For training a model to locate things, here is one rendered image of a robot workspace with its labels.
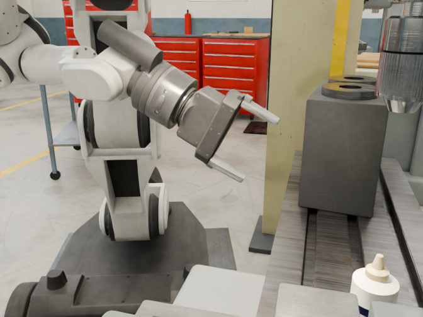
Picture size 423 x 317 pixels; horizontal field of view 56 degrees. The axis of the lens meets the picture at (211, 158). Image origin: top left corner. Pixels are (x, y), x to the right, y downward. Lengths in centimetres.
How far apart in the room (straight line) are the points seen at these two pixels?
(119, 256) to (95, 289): 19
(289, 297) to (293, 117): 187
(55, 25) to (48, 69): 1082
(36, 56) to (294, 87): 156
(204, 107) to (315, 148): 19
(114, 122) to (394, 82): 73
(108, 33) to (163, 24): 947
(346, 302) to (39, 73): 62
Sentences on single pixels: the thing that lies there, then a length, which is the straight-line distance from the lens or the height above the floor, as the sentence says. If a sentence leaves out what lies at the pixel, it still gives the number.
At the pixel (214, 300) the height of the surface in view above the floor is 88.
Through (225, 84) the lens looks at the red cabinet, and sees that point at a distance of 507.
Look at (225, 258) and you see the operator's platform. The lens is 155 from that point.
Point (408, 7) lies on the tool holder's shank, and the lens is 37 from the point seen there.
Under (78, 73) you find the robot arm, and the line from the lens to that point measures 64.
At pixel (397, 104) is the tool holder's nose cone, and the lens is 37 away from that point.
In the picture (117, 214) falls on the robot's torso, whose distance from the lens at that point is 116.
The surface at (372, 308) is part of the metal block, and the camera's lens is 28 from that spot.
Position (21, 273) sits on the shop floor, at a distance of 236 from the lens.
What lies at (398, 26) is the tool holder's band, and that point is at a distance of 36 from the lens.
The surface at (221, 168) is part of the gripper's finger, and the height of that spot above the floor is 105.
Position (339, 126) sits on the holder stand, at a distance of 64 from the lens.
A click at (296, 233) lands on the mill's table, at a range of 62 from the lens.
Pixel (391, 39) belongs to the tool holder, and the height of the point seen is 125.
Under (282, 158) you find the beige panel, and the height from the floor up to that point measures 52.
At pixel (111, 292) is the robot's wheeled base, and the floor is 59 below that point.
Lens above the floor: 127
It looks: 20 degrees down
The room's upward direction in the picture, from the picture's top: straight up
